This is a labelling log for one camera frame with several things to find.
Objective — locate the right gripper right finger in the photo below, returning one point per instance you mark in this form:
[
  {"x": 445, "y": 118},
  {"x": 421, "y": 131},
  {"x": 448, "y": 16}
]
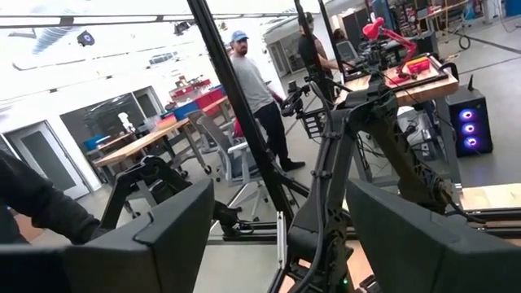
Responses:
[{"x": 427, "y": 256}]

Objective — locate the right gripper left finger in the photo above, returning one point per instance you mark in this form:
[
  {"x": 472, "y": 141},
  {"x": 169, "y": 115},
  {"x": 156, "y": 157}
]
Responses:
[{"x": 122, "y": 264}]

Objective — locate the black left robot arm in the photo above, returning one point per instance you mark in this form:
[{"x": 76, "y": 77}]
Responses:
[{"x": 334, "y": 163}]

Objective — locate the grey office chair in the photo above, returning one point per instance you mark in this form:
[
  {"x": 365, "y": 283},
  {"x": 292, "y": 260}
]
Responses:
[{"x": 215, "y": 134}]

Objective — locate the long wooden table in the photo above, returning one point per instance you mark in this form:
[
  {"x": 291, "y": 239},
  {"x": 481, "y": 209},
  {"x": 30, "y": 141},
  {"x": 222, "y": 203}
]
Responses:
[{"x": 138, "y": 144}]

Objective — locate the grey door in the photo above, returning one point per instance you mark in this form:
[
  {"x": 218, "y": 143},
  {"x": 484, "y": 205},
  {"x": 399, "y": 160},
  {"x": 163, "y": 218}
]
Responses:
[{"x": 45, "y": 163}]

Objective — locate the black computer tower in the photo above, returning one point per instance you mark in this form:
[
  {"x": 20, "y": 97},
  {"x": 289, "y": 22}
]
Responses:
[{"x": 454, "y": 106}]

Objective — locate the short wooden workbench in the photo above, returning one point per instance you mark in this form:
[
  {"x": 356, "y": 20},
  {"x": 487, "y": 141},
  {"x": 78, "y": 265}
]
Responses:
[{"x": 427, "y": 91}]

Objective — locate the blue storage bin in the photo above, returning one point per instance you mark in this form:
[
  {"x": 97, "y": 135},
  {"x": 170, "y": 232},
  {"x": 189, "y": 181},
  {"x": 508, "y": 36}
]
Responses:
[{"x": 187, "y": 109}]

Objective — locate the red storage bin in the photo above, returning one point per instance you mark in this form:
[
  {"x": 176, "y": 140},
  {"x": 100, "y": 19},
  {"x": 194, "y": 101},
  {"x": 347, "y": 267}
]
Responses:
[{"x": 209, "y": 99}]

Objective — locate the red tray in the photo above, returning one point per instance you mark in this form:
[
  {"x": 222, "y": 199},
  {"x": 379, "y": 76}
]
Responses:
[{"x": 419, "y": 65}]

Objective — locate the person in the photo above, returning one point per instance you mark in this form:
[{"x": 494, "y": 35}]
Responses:
[
  {"x": 303, "y": 51},
  {"x": 252, "y": 85},
  {"x": 339, "y": 36}
]

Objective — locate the grey monitor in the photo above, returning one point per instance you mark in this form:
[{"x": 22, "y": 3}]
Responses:
[{"x": 347, "y": 49}]

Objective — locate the black ceiling speaker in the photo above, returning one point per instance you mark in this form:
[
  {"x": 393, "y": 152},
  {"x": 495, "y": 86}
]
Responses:
[{"x": 86, "y": 38}]

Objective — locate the red desk lamp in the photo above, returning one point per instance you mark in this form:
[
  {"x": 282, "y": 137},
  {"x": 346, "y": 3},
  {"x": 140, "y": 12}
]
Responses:
[{"x": 372, "y": 29}]

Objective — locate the long LED light bar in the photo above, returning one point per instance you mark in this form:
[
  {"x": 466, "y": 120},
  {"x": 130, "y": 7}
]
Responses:
[{"x": 102, "y": 19}]

